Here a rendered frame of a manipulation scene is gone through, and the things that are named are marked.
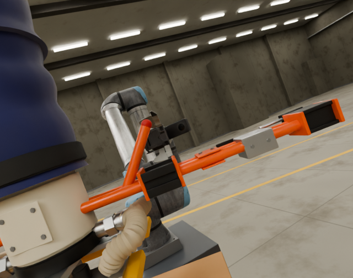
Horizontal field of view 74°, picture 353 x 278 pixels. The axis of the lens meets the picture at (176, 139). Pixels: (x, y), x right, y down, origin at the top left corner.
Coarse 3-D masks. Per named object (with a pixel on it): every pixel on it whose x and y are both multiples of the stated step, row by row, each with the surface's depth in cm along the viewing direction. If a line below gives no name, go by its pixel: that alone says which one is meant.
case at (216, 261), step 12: (192, 264) 68; (204, 264) 66; (216, 264) 63; (156, 276) 69; (168, 276) 66; (180, 276) 64; (192, 276) 62; (204, 276) 60; (216, 276) 59; (228, 276) 57
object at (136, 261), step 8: (128, 256) 43; (136, 256) 43; (144, 256) 44; (80, 264) 41; (128, 264) 41; (136, 264) 40; (144, 264) 42; (72, 272) 40; (80, 272) 39; (88, 272) 40; (96, 272) 42; (120, 272) 38; (128, 272) 38; (136, 272) 38
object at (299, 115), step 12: (312, 108) 48; (324, 108) 49; (336, 108) 48; (288, 120) 52; (300, 120) 48; (312, 120) 48; (324, 120) 49; (336, 120) 48; (300, 132) 50; (312, 132) 48
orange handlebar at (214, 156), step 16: (272, 128) 53; (288, 128) 48; (240, 144) 48; (192, 160) 49; (208, 160) 48; (224, 160) 48; (112, 192) 47; (128, 192) 47; (96, 208) 47; (0, 240) 46
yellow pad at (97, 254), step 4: (148, 216) 64; (148, 220) 61; (148, 224) 59; (148, 228) 57; (148, 232) 55; (108, 236) 58; (148, 236) 55; (104, 248) 54; (96, 252) 54; (100, 252) 54; (84, 256) 54; (88, 256) 54; (92, 256) 54; (96, 256) 54; (84, 260) 54; (88, 260) 54
